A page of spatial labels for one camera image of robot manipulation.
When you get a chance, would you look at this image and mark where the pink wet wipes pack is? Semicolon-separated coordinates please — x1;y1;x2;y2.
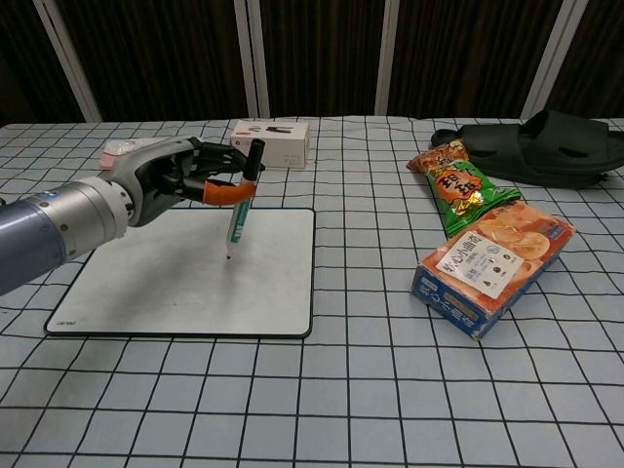
100;137;167;171

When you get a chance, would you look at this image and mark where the small white pink carton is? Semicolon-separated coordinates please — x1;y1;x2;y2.
229;119;312;170

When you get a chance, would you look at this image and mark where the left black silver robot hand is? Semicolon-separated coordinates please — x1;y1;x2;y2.
104;136;267;228

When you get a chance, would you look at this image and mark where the white screen frame post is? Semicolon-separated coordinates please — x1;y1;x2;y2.
373;0;407;118
232;0;271;121
520;0;579;119
31;0;102;123

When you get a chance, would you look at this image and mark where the white drawing board black rim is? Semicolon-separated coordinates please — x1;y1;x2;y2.
44;208;317;338

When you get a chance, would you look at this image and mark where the white marker pen black cap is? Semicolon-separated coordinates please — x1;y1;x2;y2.
224;138;265;261

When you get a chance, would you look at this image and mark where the black rubber slipper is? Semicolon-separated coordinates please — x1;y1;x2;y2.
430;109;624;187

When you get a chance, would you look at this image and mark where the green orange snack bag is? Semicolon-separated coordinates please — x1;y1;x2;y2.
407;138;522;240

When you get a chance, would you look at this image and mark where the orange blue biscuit box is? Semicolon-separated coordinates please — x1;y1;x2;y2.
411;202;577;341

